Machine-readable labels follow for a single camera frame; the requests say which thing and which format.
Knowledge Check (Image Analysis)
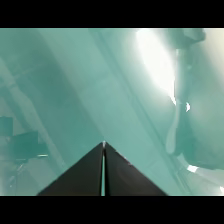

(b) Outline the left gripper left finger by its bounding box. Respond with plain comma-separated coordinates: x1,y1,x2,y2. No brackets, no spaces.
37,141,105,197

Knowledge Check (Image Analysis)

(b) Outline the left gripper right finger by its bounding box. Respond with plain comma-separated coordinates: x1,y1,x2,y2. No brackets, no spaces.
104,141,168,197

